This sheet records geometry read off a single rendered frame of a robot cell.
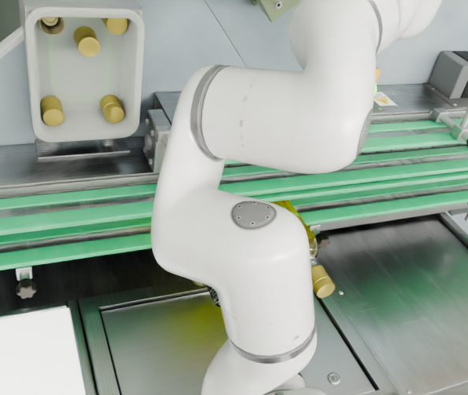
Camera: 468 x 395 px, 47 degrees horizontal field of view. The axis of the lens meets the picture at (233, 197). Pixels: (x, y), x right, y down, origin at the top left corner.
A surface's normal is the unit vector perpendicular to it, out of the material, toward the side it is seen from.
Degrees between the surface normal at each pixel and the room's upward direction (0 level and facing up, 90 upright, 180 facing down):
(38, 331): 90
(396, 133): 90
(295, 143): 52
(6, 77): 0
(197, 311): 90
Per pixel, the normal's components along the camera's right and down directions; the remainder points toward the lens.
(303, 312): 0.75, 0.28
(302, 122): -0.50, 0.14
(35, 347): 0.15, -0.79
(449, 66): -0.92, 0.11
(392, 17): 0.81, 0.07
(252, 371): -0.50, 0.52
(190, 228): -0.43, -0.29
